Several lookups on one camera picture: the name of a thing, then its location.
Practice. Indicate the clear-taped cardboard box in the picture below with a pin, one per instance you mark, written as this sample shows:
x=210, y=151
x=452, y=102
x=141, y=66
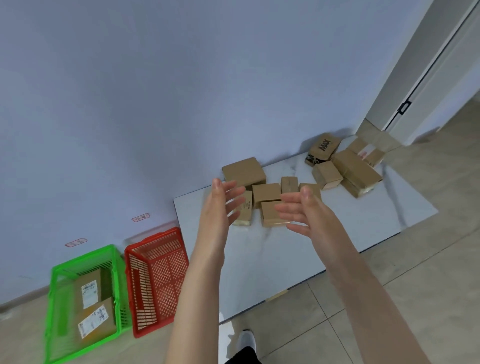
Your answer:
x=90, y=275

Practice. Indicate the pile of brown cardboard boxes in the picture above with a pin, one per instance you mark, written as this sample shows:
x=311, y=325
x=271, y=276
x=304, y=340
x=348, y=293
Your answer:
x=266, y=193

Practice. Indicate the red plastic basket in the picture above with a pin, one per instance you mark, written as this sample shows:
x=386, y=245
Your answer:
x=153, y=239

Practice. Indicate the person's white left shoe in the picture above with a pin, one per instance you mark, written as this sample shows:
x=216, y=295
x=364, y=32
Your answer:
x=247, y=339

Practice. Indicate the person's left hand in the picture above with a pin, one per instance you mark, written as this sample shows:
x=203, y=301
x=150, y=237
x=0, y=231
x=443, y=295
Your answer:
x=213, y=225

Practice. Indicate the person's right hand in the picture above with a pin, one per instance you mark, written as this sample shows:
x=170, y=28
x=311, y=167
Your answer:
x=322, y=225

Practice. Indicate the red-framed wall label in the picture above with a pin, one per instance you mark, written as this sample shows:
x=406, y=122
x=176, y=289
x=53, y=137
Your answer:
x=141, y=218
x=76, y=243

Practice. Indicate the grey skirting board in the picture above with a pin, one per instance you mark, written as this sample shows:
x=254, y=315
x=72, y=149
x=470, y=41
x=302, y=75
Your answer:
x=22, y=300

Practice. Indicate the person's black trousers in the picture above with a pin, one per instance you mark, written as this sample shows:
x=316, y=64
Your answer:
x=245, y=356

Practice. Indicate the person's left forearm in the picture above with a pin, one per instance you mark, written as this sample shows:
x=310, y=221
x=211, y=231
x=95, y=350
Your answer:
x=195, y=311

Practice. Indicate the black door latch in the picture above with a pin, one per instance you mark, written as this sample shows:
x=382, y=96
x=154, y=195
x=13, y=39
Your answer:
x=404, y=107

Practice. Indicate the yellow-taped cardboard box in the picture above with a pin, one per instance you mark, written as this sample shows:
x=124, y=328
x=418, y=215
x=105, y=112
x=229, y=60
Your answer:
x=108, y=322

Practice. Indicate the white door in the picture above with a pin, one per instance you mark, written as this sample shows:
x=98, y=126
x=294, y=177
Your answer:
x=442, y=75

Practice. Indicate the green plastic basket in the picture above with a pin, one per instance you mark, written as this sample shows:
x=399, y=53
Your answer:
x=122, y=296

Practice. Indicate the person's right forearm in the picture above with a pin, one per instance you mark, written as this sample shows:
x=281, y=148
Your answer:
x=375, y=311

